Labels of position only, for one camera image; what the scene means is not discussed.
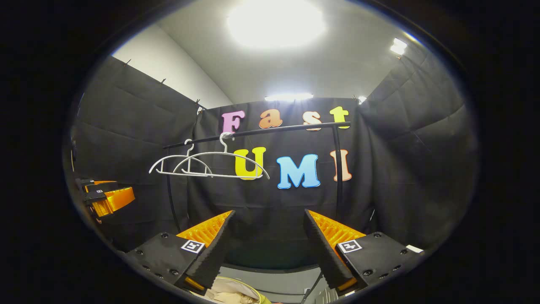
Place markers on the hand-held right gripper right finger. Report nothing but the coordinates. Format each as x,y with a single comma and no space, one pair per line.
325,253

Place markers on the large ceiling light panel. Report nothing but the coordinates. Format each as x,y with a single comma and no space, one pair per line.
276,21

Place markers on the small ceiling light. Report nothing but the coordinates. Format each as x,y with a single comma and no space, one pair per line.
398,46

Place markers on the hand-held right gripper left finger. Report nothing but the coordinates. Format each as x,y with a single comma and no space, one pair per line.
213,249

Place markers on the black metal clothes rack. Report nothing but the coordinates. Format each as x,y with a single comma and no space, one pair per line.
287,128

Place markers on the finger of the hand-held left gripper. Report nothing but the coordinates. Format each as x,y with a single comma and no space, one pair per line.
99,183
116,200

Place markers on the grey slatted panel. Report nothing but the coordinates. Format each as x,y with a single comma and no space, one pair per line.
325,295

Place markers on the white clothes hanger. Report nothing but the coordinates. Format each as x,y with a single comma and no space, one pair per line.
177,173
236,175

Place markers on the laundry hamper with yellow rim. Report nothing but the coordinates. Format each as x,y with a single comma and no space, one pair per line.
262,297

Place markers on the black backdrop cloth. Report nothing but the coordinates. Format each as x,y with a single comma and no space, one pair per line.
400,169

